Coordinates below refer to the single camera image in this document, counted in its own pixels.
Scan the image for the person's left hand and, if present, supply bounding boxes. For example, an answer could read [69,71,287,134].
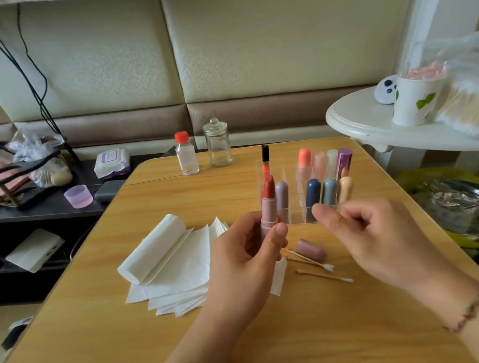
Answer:
[196,207,301,334]

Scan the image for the person's right hand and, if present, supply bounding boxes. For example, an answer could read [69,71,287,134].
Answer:
[310,185,478,326]

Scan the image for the white tissue sheet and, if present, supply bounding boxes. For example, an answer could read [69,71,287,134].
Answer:
[265,256,293,298]

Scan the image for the stack of white tissues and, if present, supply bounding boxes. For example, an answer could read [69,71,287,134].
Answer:
[111,207,239,325]

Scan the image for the dusty pink lipstick cap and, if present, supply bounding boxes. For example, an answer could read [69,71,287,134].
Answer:
[294,235,329,266]

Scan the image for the red lipstick dusty pink tube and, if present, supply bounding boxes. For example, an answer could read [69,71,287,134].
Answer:
[253,173,283,239]

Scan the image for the clear acrylic lipstick organizer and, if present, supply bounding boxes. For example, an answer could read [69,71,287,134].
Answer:
[258,133,362,229]

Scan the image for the red lipstick mauve tube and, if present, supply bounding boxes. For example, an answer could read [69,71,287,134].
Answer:
[273,180,293,213]

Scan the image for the yellow-green bin with bag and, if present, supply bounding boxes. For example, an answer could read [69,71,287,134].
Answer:
[395,160,479,264]

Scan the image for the white round side table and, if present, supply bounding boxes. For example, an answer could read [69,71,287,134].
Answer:
[323,73,479,173]

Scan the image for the clear bottle red cap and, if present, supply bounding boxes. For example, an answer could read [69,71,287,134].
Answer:
[173,129,201,177]

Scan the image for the glass jar with lid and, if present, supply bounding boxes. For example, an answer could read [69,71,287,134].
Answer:
[201,115,235,169]

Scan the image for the white mug green leaf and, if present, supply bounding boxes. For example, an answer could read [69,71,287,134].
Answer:
[386,62,455,130]

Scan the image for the white panda figure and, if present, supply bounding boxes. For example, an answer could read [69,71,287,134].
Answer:
[372,74,402,107]

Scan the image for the wet wipes pack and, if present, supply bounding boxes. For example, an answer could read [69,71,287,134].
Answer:
[91,148,133,181]

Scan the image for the small purple plastic cup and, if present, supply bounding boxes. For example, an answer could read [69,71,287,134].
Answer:
[62,182,96,211]

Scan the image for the black low shelf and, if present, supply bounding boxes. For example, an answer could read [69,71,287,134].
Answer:
[0,148,187,305]

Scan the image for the white power bank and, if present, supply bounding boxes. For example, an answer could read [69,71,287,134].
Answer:
[2,225,68,277]

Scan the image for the beige padded backrest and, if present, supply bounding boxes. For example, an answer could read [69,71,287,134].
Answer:
[0,0,442,175]

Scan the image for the crumpled clear plastic bag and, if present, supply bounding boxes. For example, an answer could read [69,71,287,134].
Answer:
[5,124,76,193]

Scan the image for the thin wrist bracelet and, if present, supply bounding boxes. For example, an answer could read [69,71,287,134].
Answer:
[439,289,479,335]

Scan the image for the black cables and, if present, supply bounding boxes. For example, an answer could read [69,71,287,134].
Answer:
[0,0,73,170]

